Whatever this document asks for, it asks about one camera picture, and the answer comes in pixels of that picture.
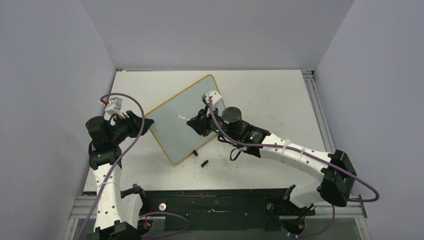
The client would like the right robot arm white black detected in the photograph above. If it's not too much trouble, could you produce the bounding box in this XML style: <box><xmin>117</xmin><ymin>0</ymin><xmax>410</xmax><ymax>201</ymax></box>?
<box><xmin>186</xmin><ymin>107</ymin><xmax>357</xmax><ymax>214</ymax></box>

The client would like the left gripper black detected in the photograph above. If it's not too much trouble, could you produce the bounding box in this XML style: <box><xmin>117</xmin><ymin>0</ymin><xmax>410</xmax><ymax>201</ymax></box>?
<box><xmin>108</xmin><ymin>110</ymin><xmax>153</xmax><ymax>144</ymax></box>

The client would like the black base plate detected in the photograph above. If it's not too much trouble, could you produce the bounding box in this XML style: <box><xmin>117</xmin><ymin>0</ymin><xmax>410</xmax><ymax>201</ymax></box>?
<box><xmin>120</xmin><ymin>185</ymin><xmax>318</xmax><ymax>234</ymax></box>

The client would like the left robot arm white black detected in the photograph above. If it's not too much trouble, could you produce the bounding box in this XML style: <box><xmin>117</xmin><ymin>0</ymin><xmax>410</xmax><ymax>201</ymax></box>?
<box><xmin>85</xmin><ymin>110</ymin><xmax>154</xmax><ymax>240</ymax></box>

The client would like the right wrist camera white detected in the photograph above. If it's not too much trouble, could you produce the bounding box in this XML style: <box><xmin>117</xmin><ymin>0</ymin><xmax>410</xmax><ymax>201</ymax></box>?
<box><xmin>201</xmin><ymin>88</ymin><xmax>222</xmax><ymax>109</ymax></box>

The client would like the yellow framed whiteboard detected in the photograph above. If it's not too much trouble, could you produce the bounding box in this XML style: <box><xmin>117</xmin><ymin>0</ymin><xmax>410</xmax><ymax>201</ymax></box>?
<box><xmin>146</xmin><ymin>74</ymin><xmax>220</xmax><ymax>165</ymax></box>

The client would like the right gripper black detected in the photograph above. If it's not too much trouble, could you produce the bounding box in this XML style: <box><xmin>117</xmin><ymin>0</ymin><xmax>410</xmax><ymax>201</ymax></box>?
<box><xmin>187</xmin><ymin>104</ymin><xmax>239</xmax><ymax>143</ymax></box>

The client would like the black white marker pen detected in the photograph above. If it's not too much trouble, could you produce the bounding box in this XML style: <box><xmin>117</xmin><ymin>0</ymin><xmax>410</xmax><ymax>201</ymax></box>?
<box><xmin>176</xmin><ymin>115</ymin><xmax>190</xmax><ymax>121</ymax></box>

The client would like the aluminium frame rail right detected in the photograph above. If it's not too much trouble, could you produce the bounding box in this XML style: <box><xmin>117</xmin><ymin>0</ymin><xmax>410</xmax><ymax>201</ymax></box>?
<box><xmin>301</xmin><ymin>70</ymin><xmax>337</xmax><ymax>153</ymax></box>

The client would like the black marker cap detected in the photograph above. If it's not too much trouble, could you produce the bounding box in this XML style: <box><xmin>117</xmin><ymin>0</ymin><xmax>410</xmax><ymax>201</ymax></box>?
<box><xmin>201</xmin><ymin>160</ymin><xmax>209</xmax><ymax>168</ymax></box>

